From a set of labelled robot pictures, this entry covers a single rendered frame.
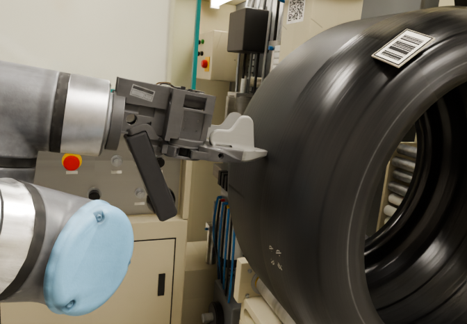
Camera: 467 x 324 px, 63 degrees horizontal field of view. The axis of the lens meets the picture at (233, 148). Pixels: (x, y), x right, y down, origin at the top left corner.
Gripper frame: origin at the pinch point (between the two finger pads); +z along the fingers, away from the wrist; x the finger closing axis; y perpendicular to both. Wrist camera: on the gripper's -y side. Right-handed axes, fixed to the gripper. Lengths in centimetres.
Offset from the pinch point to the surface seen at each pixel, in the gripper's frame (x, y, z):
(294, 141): -5.7, 3.5, 1.8
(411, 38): -10.0, 18.3, 11.8
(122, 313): 60, -64, -4
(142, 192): 63, -26, -3
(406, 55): -11.5, 16.0, 10.3
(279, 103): 2.0, 7.7, 2.8
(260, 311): 17.3, -35.6, 17.0
